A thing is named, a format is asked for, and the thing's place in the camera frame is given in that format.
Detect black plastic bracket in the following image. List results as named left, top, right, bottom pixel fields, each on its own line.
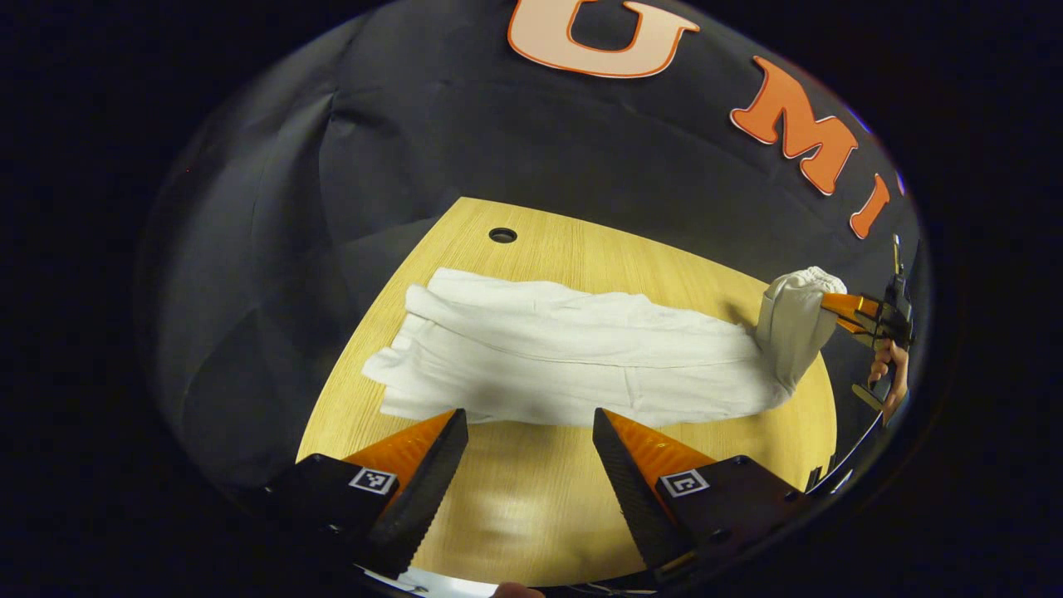
left=803, top=463, right=856, bottom=497

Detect white jeans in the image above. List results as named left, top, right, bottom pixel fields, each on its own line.
left=361, top=266, right=850, bottom=429

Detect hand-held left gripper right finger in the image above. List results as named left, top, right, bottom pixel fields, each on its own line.
left=592, top=407, right=811, bottom=586

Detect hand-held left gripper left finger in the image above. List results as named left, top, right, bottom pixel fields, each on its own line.
left=257, top=407, right=470, bottom=582

